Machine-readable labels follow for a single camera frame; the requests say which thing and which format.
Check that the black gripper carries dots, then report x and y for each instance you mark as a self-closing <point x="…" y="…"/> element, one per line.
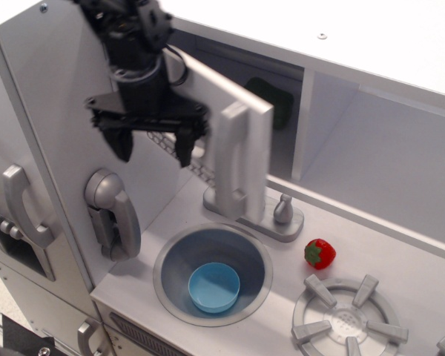
<point x="147" y="103"/>

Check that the white microwave door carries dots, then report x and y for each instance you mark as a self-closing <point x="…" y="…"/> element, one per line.
<point x="237" y="147"/>

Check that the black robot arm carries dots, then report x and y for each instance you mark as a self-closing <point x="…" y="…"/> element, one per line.
<point x="135" y="36"/>

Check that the grey toy telephone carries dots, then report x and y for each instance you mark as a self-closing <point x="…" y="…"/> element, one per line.
<point x="113" y="216"/>

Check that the round grey sink basin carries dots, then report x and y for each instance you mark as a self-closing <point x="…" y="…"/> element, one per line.
<point x="212" y="243"/>

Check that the green toy bell pepper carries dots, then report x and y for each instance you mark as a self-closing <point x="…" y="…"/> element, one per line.
<point x="281" y="100"/>

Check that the grey toy faucet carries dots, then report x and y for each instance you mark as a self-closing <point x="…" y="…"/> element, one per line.
<point x="281" y="220"/>

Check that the blue plastic bowl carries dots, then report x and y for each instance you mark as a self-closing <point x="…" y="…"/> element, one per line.
<point x="214" y="287"/>

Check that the white toy kitchen cabinet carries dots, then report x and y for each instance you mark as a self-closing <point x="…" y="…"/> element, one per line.
<point x="362" y="156"/>

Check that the red toy strawberry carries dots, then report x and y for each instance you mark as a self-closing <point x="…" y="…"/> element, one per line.
<point x="319" y="254"/>

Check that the grey stove burner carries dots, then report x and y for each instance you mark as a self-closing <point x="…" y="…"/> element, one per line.
<point x="338" y="316"/>

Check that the grey fridge door handle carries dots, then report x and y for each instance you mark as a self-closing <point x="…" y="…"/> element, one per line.
<point x="15" y="183"/>

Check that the grey oven door handle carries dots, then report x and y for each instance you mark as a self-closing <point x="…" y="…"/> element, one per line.
<point x="84" y="334"/>

